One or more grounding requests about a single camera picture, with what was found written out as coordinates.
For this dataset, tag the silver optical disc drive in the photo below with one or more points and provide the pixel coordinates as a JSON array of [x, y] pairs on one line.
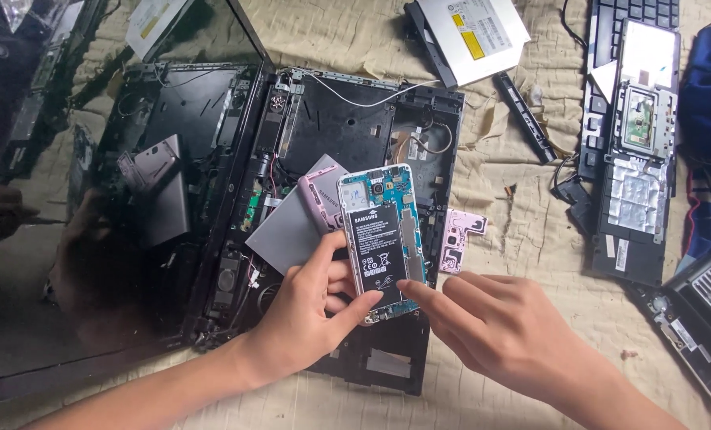
[[481, 36]]

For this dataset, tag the pink phone inner frame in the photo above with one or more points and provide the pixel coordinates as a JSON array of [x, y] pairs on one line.
[[460, 239]]

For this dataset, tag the black laptop palmrest with keyboard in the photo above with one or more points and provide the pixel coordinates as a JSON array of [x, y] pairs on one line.
[[630, 197]]

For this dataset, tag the pink phone back cover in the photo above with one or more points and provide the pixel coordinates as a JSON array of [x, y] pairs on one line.
[[317, 194]]

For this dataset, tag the black phone battery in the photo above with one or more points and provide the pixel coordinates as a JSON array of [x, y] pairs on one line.
[[376, 251]]

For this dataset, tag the black laptop speaker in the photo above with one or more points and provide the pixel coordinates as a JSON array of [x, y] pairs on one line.
[[228, 280]]

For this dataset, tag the black laptop display panel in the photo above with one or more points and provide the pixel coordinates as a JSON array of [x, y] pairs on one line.
[[63, 209]]

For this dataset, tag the green circuit board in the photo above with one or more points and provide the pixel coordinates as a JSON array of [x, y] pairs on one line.
[[251, 209]]

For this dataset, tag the grey flat sheet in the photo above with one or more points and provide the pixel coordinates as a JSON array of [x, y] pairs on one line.
[[284, 230]]

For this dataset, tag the person's right hand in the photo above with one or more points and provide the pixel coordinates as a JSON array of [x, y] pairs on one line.
[[511, 334]]

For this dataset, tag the white smartphone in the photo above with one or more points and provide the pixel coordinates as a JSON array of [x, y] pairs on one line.
[[403, 197]]

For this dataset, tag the black drive bezel strip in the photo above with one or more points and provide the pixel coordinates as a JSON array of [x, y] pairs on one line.
[[526, 119]]

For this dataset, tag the small orange black connector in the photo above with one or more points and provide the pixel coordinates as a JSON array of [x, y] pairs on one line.
[[509, 191]]

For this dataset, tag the black laptop bottom cover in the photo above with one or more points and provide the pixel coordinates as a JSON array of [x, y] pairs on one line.
[[699, 310]]

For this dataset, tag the black laptop base chassis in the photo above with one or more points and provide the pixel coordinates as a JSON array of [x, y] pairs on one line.
[[343, 125]]

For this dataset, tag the person's left hand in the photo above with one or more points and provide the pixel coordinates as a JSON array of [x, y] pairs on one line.
[[299, 322]]

